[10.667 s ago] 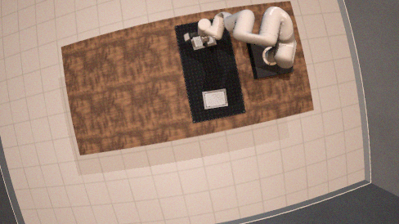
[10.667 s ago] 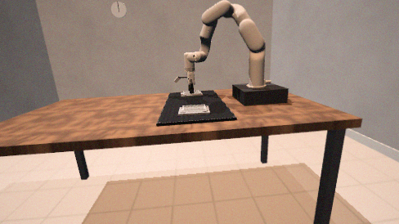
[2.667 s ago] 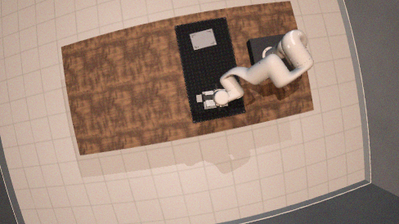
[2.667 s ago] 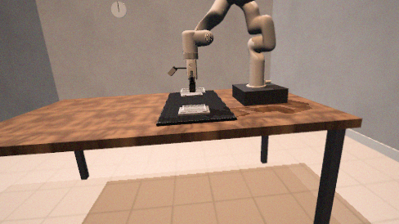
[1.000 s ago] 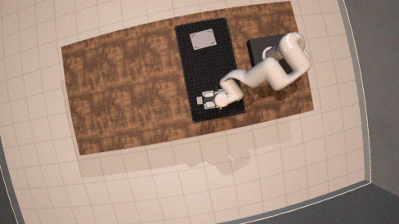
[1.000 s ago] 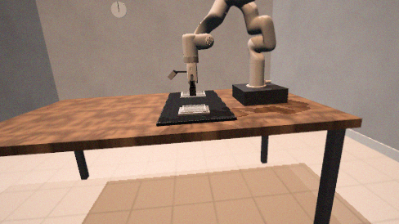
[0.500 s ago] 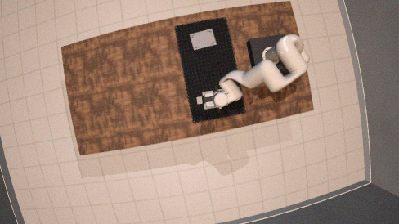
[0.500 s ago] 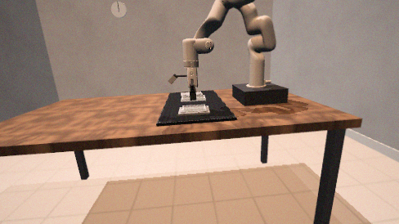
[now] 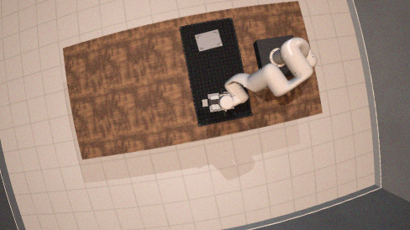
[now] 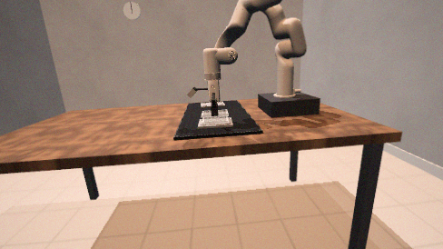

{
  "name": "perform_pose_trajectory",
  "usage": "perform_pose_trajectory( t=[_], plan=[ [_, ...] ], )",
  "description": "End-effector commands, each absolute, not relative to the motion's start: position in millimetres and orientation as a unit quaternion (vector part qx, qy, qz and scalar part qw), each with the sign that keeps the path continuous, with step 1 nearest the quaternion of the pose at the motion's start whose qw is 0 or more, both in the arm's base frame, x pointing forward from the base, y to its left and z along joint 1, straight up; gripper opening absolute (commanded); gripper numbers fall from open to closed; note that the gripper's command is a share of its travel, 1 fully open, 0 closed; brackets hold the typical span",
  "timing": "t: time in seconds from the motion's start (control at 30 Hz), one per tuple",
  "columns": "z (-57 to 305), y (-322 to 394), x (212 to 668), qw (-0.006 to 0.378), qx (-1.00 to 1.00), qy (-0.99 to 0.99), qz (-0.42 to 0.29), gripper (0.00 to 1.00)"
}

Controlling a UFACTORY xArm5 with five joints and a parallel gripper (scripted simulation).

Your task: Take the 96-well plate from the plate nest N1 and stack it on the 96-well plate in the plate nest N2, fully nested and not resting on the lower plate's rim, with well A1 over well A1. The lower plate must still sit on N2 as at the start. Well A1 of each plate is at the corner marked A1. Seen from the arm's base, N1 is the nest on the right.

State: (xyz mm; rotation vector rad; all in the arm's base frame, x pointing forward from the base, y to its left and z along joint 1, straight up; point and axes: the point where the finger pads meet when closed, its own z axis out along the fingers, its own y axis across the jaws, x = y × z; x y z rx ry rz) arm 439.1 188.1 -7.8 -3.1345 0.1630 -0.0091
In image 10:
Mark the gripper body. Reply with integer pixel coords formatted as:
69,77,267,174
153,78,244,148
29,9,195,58
204,78,221,102

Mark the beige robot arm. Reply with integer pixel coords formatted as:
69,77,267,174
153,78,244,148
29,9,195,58
202,0,307,98

